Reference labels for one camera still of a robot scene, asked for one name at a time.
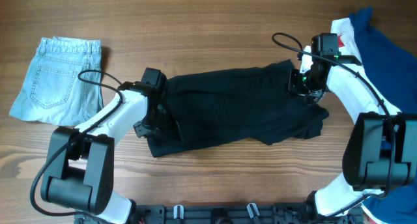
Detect black shorts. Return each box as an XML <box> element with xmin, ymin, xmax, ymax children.
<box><xmin>147</xmin><ymin>60</ymin><xmax>329</xmax><ymax>157</ymax></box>

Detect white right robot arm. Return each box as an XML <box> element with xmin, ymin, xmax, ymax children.
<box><xmin>289</xmin><ymin>55</ymin><xmax>416</xmax><ymax>222</ymax></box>

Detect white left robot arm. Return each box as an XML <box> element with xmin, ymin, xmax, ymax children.
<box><xmin>32</xmin><ymin>81</ymin><xmax>165</xmax><ymax>223</ymax></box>

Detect red and white garment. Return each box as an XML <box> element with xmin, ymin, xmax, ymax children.
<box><xmin>330</xmin><ymin>18</ymin><xmax>362</xmax><ymax>63</ymax></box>

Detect navy blue garment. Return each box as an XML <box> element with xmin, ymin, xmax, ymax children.
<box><xmin>349</xmin><ymin>7</ymin><xmax>416</xmax><ymax>224</ymax></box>

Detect light blue denim shorts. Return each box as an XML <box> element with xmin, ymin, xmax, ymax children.
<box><xmin>9</xmin><ymin>36</ymin><xmax>104</xmax><ymax>126</ymax></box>

